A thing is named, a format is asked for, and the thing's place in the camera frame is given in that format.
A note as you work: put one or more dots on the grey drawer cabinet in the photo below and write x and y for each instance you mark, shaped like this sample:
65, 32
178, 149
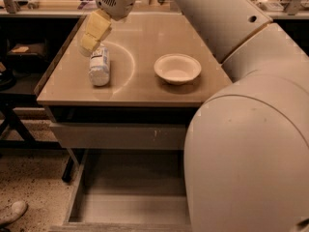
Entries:
134, 94

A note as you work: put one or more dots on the grey shoe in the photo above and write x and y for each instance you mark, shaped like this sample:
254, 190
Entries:
12, 213

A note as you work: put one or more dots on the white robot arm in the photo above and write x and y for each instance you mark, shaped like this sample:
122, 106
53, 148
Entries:
246, 151

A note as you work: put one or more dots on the open middle drawer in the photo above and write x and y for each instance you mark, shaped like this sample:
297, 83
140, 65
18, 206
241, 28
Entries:
128, 191

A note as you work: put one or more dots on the dark box on shelf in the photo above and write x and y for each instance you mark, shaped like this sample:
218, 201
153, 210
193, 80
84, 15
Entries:
27, 57

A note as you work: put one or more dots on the black table leg frame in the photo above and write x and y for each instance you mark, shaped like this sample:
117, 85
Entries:
12, 121

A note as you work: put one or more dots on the white paper bowl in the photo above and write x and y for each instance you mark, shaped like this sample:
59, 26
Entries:
177, 69

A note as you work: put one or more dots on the closed top drawer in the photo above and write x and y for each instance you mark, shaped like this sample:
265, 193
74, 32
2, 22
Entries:
120, 136

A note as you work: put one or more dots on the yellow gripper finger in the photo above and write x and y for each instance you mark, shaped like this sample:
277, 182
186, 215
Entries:
98, 26

